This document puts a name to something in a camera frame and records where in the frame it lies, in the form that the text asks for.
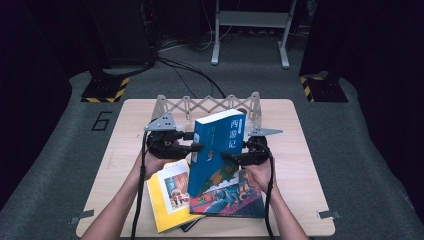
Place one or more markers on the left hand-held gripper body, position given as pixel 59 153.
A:
pixel 163 140

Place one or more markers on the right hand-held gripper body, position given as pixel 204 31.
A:
pixel 258 148

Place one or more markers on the blue book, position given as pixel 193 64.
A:
pixel 213 150

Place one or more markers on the grey expandable book rack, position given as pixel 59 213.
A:
pixel 206 105

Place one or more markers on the red illustrated book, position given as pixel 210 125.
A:
pixel 230 200

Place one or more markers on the yellow book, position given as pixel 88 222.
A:
pixel 170 196

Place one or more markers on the black book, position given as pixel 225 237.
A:
pixel 190 226

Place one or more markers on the person's left hand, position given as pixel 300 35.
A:
pixel 156 165

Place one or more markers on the person's right hand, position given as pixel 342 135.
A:
pixel 260 175

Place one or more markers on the black hazard-striped stand base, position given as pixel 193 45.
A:
pixel 325 90
pixel 106 88

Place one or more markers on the grey tape strip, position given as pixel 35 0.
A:
pixel 81 216
pixel 328 214

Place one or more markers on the dark cabinet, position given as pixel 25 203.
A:
pixel 123 33

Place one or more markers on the white metal stand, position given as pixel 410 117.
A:
pixel 253 18

